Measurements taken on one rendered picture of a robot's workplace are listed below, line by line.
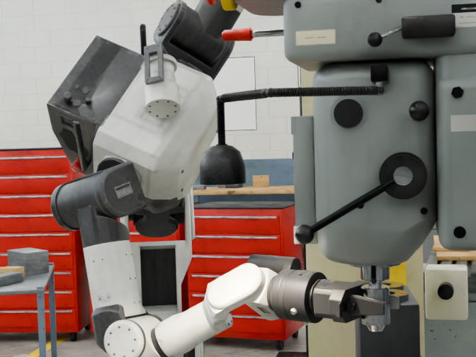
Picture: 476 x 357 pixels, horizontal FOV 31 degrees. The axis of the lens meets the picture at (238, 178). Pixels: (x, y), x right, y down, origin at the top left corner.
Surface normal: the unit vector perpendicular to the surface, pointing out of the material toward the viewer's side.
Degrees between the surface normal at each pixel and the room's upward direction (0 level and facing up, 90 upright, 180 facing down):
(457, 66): 90
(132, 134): 58
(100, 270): 83
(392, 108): 90
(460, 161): 90
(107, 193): 76
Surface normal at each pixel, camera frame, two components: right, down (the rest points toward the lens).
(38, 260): 0.67, 0.02
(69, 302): -0.11, 0.06
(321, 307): -0.57, 0.06
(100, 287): -0.33, -0.07
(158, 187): 0.34, 0.79
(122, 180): 0.78, -0.23
